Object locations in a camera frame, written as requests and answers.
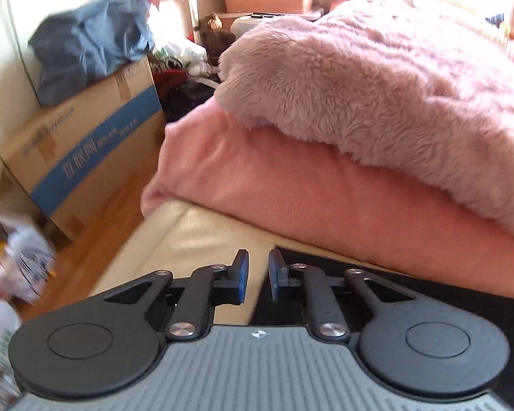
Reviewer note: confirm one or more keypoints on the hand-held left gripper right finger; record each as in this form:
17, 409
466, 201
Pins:
275, 278

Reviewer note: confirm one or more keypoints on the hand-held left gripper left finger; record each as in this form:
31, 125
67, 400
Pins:
241, 277

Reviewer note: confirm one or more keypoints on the black pants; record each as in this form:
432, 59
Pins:
509, 312

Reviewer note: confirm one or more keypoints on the cream leather sofa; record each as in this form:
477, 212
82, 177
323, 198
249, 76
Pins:
188, 239

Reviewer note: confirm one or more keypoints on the salmon pink blanket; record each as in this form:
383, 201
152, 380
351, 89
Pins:
308, 197

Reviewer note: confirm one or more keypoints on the blue striped cardboard box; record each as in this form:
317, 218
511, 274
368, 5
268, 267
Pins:
90, 145

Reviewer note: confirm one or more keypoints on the pile of clutter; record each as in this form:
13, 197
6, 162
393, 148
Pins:
182, 81

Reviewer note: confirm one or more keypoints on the white printed plastic bag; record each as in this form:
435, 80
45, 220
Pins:
23, 257

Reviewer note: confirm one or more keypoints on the fluffy mauve blanket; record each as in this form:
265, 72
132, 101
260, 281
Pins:
389, 77

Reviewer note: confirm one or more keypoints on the brown plush toy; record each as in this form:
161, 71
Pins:
212, 30

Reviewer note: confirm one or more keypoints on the white appliance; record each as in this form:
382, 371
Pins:
261, 23

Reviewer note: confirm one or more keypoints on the blue-grey plastic bag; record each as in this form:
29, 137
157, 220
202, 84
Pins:
85, 43

